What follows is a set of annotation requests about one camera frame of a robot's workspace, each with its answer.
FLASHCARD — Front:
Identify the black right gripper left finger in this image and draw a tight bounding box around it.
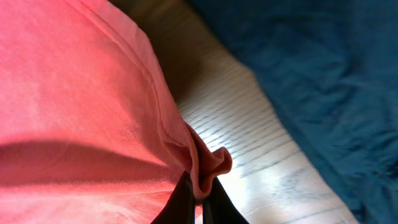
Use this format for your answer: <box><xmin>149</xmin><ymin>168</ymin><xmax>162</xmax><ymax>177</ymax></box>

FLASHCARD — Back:
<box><xmin>151</xmin><ymin>171</ymin><xmax>195</xmax><ymax>224</ymax></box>

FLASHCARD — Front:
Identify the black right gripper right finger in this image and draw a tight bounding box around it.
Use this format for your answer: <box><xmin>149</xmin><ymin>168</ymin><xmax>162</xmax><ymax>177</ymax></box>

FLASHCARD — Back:
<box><xmin>203</xmin><ymin>178</ymin><xmax>249</xmax><ymax>224</ymax></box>

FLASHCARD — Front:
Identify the orange soccer t-shirt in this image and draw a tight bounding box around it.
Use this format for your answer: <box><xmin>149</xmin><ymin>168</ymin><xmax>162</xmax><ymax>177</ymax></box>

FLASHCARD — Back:
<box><xmin>1</xmin><ymin>0</ymin><xmax>232</xmax><ymax>223</ymax></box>

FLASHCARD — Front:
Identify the navy blue garment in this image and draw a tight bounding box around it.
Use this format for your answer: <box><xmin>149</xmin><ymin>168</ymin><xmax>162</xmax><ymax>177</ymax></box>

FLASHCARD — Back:
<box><xmin>191</xmin><ymin>0</ymin><xmax>397</xmax><ymax>223</ymax></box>

